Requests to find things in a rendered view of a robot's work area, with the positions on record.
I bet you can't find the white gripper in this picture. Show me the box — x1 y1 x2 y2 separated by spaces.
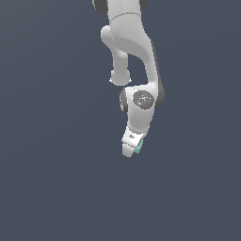
120 125 149 158

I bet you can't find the small teal block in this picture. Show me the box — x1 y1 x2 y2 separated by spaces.
134 138 145 154

